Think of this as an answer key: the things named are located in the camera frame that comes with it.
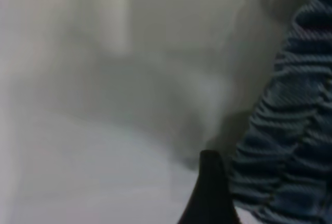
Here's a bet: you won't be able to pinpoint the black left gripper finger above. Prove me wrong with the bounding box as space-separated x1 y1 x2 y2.
178 150 242 224

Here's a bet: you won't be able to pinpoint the blue denim shorts with print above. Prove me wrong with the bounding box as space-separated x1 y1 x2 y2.
228 0 332 224

